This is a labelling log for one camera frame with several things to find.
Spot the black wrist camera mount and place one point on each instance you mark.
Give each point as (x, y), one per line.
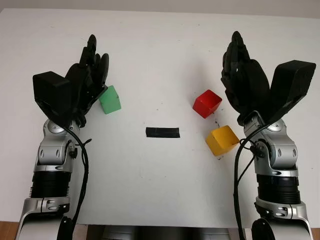
(292, 80)
(50, 92)

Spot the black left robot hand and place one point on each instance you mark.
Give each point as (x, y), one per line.
(77, 82)

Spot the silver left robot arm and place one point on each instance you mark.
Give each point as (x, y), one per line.
(52, 150)

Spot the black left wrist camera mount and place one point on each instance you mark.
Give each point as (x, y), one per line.
(50, 92)

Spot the black tape strip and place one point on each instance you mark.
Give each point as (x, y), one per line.
(162, 132)

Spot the green cube block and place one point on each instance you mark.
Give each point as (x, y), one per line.
(111, 101)

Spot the yellow cube block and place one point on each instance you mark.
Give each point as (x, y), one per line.
(220, 145)

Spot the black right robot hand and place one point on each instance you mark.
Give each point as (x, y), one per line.
(250, 85)

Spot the dark robot torso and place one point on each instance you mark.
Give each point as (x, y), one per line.
(160, 235)

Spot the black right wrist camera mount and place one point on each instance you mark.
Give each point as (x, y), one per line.
(292, 80)

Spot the red cube block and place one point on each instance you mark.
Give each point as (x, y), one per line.
(203, 106)

